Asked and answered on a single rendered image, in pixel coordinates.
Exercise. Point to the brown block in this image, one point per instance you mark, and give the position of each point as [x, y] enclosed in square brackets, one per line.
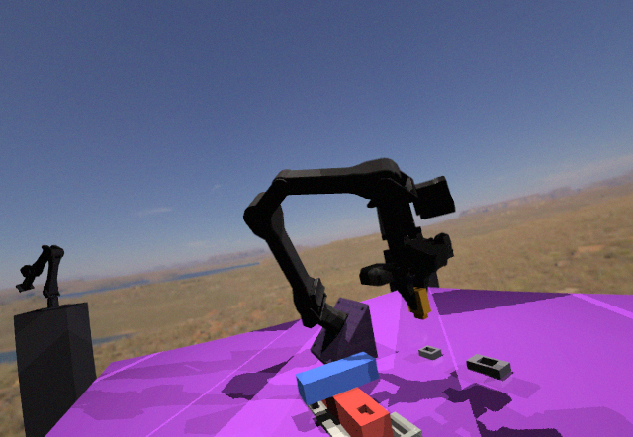
[423, 304]

